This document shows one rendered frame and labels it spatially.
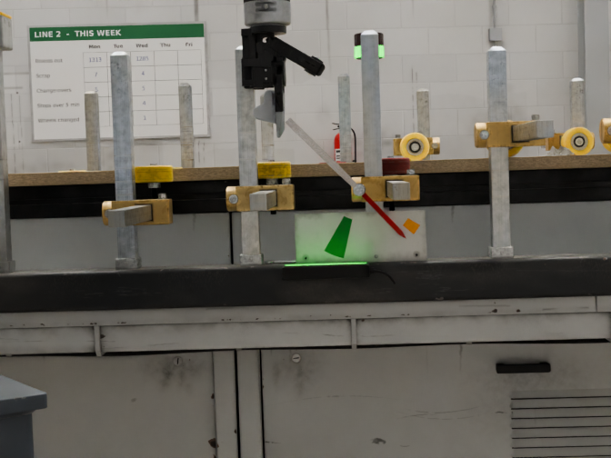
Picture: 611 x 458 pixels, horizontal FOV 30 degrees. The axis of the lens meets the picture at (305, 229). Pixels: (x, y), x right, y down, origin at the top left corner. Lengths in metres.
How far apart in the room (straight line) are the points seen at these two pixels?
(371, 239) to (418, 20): 7.40
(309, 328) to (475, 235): 0.44
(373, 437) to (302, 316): 0.41
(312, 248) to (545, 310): 0.48
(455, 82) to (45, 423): 7.31
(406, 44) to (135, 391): 7.21
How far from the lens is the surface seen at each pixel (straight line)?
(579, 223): 2.54
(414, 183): 2.27
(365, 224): 2.27
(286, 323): 2.32
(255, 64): 2.19
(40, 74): 9.54
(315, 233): 2.27
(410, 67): 9.56
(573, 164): 2.49
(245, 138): 2.28
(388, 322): 2.32
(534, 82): 9.76
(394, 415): 2.58
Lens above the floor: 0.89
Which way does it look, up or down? 3 degrees down
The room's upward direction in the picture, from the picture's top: 2 degrees counter-clockwise
